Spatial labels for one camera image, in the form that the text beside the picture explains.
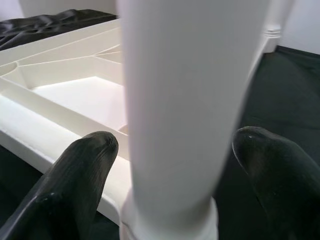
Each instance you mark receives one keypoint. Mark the white plastic table leg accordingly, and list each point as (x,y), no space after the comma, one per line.
(277,15)
(187,100)

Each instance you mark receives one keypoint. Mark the white plastic table top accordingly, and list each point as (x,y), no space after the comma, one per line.
(62,105)

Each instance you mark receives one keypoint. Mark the black tablecloth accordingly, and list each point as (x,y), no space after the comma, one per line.
(287,95)

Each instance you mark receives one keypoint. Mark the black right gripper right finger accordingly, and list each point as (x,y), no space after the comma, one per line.
(282,180)

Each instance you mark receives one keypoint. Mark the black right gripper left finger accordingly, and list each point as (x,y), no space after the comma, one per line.
(67,190)

